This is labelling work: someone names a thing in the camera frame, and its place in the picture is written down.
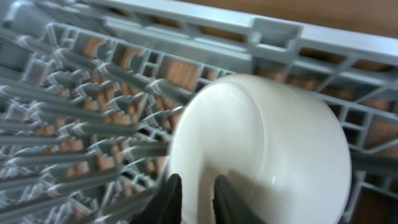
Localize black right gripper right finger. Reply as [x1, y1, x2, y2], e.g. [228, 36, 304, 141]
[212, 175, 265, 224]

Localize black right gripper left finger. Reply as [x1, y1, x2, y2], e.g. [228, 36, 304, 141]
[130, 174, 182, 224]

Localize grey green bowl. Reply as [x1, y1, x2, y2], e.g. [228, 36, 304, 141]
[169, 74, 351, 224]

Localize grey dishwasher rack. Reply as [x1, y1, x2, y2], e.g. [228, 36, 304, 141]
[1, 1, 397, 223]

